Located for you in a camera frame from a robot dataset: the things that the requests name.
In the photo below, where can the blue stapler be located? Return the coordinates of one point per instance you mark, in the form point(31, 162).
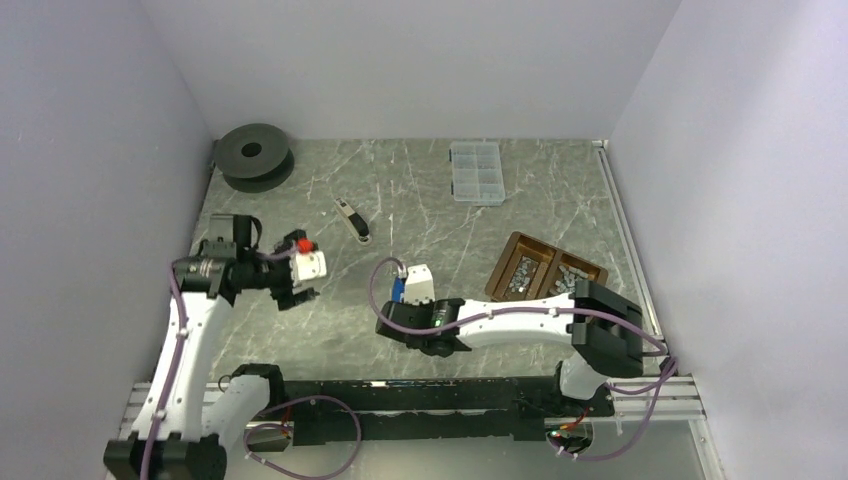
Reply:
point(398, 289)

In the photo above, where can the black beige stapler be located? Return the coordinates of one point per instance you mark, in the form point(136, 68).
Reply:
point(355, 222)

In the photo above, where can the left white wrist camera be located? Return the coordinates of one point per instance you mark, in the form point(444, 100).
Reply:
point(307, 263)

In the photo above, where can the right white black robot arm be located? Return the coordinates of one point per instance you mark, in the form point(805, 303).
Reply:
point(602, 328)

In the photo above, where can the clear plastic organizer box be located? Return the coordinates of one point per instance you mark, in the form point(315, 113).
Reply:
point(477, 177)

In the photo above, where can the brown staple tray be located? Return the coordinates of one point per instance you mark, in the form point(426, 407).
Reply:
point(530, 269)

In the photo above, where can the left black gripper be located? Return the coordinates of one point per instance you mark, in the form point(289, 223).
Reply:
point(285, 296)

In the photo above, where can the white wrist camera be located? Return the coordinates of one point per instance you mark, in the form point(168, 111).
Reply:
point(307, 263)
point(418, 285)

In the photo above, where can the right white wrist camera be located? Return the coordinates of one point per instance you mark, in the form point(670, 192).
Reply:
point(418, 285)

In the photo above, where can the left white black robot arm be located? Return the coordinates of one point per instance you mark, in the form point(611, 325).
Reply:
point(175, 436)

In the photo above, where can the aluminium frame rail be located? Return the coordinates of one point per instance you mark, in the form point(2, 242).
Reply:
point(678, 400)

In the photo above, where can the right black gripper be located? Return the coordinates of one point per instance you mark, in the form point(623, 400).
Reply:
point(429, 304)

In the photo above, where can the black filament spool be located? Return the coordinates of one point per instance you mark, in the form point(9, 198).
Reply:
point(254, 158)

